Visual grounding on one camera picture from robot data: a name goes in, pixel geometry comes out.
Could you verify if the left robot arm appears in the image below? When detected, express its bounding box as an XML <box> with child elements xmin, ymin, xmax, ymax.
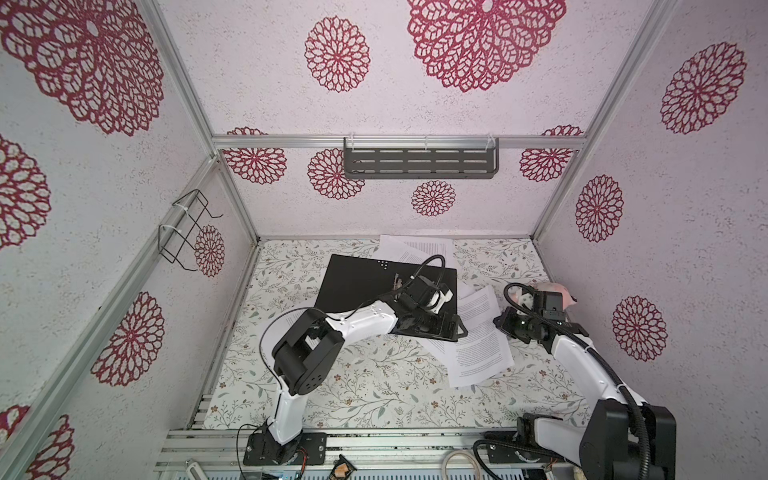
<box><xmin>259</xmin><ymin>275</ymin><xmax>468</xmax><ymax>447</ymax></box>

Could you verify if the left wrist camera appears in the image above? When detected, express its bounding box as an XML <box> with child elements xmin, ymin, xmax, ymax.
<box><xmin>428</xmin><ymin>289</ymin><xmax>454</xmax><ymax>314</ymax></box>

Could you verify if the pink plush toy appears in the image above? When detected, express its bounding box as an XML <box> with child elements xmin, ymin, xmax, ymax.
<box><xmin>530</xmin><ymin>282</ymin><xmax>577</xmax><ymax>310</ymax></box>

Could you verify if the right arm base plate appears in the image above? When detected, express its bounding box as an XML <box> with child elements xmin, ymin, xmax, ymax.
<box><xmin>483</xmin><ymin>413</ymin><xmax>564</xmax><ymax>464</ymax></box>

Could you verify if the grey wall shelf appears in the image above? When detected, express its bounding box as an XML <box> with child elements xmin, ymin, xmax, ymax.
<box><xmin>342</xmin><ymin>137</ymin><xmax>500</xmax><ymax>180</ymax></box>

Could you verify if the white cable loop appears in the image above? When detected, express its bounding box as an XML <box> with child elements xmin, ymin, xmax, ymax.
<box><xmin>440</xmin><ymin>449</ymin><xmax>483</xmax><ymax>480</ymax></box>

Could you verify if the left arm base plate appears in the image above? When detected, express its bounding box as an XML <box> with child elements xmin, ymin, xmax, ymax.
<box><xmin>242</xmin><ymin>432</ymin><xmax>328</xmax><ymax>467</ymax></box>

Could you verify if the printed paper sheet back top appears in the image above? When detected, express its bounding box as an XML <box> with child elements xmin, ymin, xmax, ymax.
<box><xmin>453</xmin><ymin>263</ymin><xmax>476</xmax><ymax>299</ymax></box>

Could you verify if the black wire wall rack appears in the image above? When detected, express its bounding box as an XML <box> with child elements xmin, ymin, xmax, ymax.
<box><xmin>156</xmin><ymin>189</ymin><xmax>223</xmax><ymax>272</ymax></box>

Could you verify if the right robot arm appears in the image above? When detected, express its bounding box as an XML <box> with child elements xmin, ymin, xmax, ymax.
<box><xmin>472</xmin><ymin>304</ymin><xmax>677</xmax><ymax>479</ymax></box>

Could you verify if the printed paper sheet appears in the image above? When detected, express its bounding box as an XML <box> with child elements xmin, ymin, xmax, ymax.
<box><xmin>453</xmin><ymin>263</ymin><xmax>476</xmax><ymax>299</ymax></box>
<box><xmin>372</xmin><ymin>235</ymin><xmax>458</xmax><ymax>268</ymax></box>
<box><xmin>419</xmin><ymin>285</ymin><xmax>514</xmax><ymax>388</ymax></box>

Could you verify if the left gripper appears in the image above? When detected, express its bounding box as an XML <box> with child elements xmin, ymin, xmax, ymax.
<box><xmin>411</xmin><ymin>306</ymin><xmax>467</xmax><ymax>337</ymax></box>

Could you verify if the blue black folder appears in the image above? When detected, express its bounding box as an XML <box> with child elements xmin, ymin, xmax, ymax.
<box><xmin>315</xmin><ymin>254</ymin><xmax>459</xmax><ymax>317</ymax></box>

